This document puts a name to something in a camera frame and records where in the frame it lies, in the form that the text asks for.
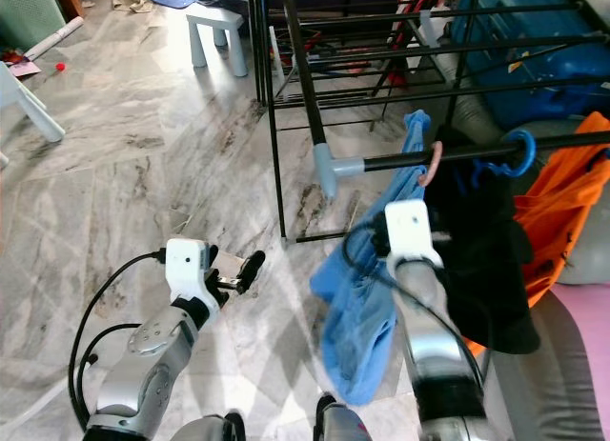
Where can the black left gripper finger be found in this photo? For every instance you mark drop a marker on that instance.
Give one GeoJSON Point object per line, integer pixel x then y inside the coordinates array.
{"type": "Point", "coordinates": [252, 271]}

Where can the light blue garment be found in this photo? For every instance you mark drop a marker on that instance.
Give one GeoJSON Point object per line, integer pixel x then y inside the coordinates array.
{"type": "Point", "coordinates": [353, 308]}

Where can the pink clothes hanger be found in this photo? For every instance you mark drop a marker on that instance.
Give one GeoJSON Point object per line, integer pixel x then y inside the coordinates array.
{"type": "Point", "coordinates": [437, 155]}

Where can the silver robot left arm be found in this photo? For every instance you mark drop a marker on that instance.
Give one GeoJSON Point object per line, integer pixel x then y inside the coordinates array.
{"type": "Point", "coordinates": [152, 365]}

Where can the blue clothes hanger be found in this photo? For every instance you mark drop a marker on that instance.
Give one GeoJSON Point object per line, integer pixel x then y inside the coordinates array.
{"type": "Point", "coordinates": [532, 153]}

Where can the black metal drying rack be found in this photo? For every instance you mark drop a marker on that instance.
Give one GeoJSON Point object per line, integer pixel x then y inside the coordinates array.
{"type": "Point", "coordinates": [391, 160]}

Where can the black garment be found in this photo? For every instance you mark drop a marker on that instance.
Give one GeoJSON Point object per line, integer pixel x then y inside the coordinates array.
{"type": "Point", "coordinates": [477, 250]}

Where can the grey robot left leg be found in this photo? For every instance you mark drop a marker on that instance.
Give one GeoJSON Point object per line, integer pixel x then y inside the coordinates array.
{"type": "Point", "coordinates": [214, 430]}

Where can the orange garment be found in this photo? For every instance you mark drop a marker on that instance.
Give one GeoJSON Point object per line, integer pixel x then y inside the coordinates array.
{"type": "Point", "coordinates": [562, 193]}

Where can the pink sofa cover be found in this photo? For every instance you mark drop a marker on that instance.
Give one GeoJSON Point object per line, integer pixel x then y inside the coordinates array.
{"type": "Point", "coordinates": [591, 296]}

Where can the grey sofa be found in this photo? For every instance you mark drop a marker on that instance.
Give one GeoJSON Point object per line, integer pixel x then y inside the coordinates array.
{"type": "Point", "coordinates": [534, 393]}

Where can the blue storage bag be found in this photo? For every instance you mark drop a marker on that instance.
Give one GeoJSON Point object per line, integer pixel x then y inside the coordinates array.
{"type": "Point", "coordinates": [534, 50]}

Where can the pink paper sheet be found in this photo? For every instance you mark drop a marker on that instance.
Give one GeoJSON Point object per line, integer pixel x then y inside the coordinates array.
{"type": "Point", "coordinates": [24, 68]}

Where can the white rolled tube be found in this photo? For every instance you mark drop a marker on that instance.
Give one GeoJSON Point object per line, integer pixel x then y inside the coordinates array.
{"type": "Point", "coordinates": [54, 39]}

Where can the green folded mat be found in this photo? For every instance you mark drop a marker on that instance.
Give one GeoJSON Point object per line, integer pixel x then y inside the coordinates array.
{"type": "Point", "coordinates": [29, 12]}

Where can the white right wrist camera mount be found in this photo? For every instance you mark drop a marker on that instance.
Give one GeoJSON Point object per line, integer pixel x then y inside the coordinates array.
{"type": "Point", "coordinates": [410, 227]}

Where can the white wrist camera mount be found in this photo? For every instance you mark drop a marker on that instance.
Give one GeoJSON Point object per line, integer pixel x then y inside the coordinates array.
{"type": "Point", "coordinates": [410, 227]}
{"type": "Point", "coordinates": [186, 265]}

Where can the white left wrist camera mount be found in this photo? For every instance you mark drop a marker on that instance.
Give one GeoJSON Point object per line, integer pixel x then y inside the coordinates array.
{"type": "Point", "coordinates": [186, 265]}

